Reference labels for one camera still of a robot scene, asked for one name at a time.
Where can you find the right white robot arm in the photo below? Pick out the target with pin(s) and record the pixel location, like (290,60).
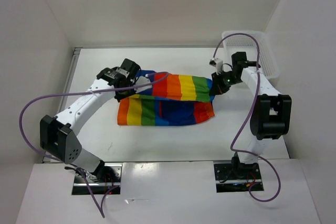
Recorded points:
(269,116)

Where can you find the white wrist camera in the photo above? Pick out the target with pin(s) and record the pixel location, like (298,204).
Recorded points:
(217,64)
(143,83)

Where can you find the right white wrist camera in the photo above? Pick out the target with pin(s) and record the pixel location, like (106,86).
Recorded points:
(217,64)

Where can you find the white plastic basket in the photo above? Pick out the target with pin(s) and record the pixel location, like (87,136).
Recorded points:
(244,43)

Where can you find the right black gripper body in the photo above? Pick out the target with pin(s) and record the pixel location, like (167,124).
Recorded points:
(224,81)

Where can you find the aluminium table edge rail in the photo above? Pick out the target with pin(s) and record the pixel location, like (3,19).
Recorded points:
(69,77)

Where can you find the rainbow striped shorts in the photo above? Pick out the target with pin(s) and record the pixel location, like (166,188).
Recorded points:
(178,100)

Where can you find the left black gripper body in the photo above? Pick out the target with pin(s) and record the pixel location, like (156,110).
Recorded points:
(122,95)

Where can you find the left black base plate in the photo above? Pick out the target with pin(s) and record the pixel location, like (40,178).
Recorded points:
(112,180)

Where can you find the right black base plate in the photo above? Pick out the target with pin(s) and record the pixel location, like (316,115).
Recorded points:
(228,180)

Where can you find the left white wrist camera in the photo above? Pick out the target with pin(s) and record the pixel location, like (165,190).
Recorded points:
(143,83)

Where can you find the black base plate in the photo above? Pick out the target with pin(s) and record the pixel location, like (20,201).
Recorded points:
(228,180)
(112,180)

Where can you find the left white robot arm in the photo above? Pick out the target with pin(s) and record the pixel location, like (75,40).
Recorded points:
(58,134)

